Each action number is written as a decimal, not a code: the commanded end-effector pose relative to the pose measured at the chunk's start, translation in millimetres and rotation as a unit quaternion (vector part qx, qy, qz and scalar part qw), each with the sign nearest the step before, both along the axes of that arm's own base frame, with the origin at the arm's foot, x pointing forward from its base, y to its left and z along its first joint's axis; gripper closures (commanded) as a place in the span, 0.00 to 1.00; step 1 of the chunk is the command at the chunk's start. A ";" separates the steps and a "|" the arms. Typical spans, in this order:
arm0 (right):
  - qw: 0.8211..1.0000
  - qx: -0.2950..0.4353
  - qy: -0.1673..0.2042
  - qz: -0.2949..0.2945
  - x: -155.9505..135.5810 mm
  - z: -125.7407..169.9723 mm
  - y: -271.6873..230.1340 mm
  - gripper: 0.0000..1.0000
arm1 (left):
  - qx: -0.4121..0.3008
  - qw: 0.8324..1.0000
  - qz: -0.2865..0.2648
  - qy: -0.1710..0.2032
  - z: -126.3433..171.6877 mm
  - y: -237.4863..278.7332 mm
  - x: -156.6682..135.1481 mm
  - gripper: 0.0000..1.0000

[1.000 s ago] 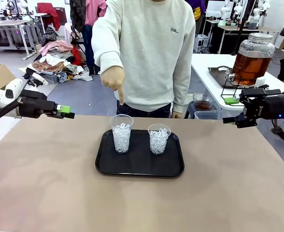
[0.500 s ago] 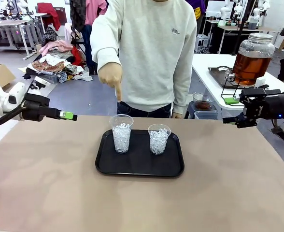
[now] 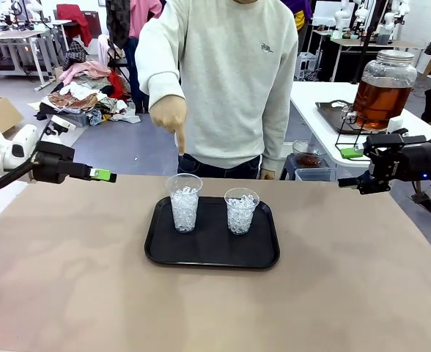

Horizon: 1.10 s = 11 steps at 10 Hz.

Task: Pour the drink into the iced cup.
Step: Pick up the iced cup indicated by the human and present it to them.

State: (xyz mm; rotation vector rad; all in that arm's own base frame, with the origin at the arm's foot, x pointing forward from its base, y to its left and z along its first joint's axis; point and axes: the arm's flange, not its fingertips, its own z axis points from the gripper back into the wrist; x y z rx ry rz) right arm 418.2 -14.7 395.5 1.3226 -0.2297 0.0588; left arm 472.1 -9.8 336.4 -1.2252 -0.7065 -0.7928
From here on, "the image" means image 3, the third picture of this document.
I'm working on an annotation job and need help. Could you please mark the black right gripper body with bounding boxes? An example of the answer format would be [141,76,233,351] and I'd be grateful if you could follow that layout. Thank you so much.
[364,133,431,184]

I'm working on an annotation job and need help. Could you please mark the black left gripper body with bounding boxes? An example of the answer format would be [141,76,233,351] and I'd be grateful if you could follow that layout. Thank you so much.
[31,141,75,183]

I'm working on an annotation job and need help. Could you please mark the taller clear plastic iced cup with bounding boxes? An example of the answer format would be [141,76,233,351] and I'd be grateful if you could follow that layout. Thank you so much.
[165,173,204,234]

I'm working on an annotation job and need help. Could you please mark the shorter clear plastic iced cup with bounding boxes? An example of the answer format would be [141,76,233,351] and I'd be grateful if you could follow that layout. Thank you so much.
[224,187,260,235]

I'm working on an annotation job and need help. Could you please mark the person's right forearm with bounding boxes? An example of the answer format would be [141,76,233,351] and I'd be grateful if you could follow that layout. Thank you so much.
[138,67,187,114]

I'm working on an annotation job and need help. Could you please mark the person's left forearm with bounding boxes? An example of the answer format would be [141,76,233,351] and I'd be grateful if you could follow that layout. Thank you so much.
[261,91,295,173]

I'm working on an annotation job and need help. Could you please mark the person's right hand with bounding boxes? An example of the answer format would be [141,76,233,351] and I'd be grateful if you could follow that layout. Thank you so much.
[150,97,188,157]

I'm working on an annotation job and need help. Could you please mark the glass drip bowl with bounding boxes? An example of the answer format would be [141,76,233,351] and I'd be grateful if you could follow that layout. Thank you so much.
[292,139,327,168]

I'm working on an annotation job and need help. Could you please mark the dark metal tray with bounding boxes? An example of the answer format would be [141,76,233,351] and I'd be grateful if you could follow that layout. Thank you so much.
[314,100,359,135]

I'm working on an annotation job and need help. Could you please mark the clear plastic bin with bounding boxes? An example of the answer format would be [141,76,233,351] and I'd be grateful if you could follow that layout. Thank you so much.
[295,167,332,182]

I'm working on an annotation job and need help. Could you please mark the glass tea dispenser jar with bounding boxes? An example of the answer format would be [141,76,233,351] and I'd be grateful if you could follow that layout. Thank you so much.
[342,50,418,132]

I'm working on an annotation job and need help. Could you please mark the white crumpled cloth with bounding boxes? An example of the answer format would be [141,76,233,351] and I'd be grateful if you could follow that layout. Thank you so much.
[108,98,141,124]

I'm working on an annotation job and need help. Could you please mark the black stool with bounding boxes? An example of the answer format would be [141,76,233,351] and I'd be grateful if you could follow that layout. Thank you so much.
[279,153,332,181]

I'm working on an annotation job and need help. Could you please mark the brown patterned cloth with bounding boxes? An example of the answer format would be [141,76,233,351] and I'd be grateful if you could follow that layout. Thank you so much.
[48,91,99,111]

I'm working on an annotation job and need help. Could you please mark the cardboard box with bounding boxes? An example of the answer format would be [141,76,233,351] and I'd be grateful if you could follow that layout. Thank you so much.
[0,96,25,135]

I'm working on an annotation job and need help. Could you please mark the white side table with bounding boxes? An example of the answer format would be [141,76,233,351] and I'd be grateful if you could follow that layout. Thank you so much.
[290,81,431,172]

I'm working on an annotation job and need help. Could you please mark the red cloth in pile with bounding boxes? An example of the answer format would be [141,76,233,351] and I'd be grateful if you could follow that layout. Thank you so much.
[108,69,129,100]

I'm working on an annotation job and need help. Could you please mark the pink cloth in pile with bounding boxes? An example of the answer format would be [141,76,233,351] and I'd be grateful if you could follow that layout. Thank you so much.
[59,60,112,84]

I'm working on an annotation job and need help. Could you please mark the white computer case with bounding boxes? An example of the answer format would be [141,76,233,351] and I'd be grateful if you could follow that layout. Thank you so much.
[292,51,318,81]

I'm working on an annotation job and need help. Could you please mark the background black framed table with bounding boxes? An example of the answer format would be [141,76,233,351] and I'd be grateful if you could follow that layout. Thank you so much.
[306,29,427,82]

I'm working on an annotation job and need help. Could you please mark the person's dark blue jeans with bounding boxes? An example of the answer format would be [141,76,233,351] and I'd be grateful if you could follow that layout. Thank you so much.
[177,153,262,180]

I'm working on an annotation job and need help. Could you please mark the black white checked cloth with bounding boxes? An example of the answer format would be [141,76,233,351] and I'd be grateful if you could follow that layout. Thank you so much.
[63,40,90,69]

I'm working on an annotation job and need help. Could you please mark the navy hanging trousers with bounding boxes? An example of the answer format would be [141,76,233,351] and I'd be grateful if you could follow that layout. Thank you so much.
[123,36,150,113]

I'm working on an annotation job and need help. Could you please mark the grey container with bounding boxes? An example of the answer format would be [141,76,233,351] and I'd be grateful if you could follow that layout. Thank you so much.
[376,25,392,45]

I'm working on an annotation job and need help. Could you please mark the black slanted pole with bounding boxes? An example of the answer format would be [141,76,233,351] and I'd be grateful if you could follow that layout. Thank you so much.
[350,0,383,84]

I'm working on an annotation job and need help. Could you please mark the black plastic tray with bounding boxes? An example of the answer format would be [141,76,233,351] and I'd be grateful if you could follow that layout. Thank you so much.
[144,196,281,270]

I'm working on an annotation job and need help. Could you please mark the background desk with white legs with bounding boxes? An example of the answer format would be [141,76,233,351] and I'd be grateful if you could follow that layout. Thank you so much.
[0,30,57,92]

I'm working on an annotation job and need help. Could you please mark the person's grey sweatshirt torso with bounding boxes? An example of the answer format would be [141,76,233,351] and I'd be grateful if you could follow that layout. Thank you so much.
[135,0,299,172]

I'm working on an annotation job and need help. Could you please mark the white board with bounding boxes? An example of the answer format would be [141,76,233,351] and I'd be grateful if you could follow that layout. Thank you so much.
[312,0,343,26]

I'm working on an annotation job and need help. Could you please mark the purple and yellow garment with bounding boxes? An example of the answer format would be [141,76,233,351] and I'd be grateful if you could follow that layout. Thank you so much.
[291,0,314,29]

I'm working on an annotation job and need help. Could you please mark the red hanging garment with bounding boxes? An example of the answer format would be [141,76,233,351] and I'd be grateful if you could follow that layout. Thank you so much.
[56,4,93,47]

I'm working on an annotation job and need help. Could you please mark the dark patterned hanging garment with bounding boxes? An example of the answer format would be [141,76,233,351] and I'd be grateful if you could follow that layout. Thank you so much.
[105,0,131,48]

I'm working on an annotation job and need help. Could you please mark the pink hanging garment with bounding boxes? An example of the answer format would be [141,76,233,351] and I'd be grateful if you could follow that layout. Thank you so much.
[129,0,163,40]

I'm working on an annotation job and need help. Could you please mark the black wire dispenser stand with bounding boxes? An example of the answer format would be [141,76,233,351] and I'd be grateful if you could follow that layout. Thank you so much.
[334,108,391,152]

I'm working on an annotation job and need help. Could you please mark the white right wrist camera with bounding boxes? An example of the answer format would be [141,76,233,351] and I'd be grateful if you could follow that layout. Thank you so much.
[388,117,409,135]

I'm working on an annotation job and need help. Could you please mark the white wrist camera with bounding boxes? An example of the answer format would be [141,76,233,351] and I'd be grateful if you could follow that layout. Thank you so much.
[45,114,77,137]
[388,117,409,135]

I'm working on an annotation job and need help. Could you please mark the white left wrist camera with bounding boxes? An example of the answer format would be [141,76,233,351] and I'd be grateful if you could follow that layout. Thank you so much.
[45,114,77,137]

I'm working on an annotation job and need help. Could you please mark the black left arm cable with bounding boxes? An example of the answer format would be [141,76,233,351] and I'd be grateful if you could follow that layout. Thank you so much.
[0,155,43,194]

